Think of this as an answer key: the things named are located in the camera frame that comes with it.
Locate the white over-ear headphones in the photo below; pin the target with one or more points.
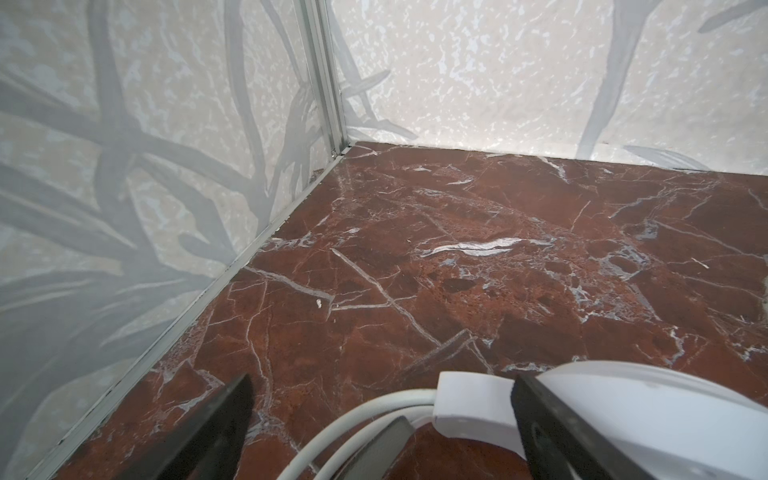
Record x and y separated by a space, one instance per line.
673 425

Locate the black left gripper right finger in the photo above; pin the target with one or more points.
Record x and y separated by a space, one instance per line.
560 444

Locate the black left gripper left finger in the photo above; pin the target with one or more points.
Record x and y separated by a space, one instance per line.
207 445

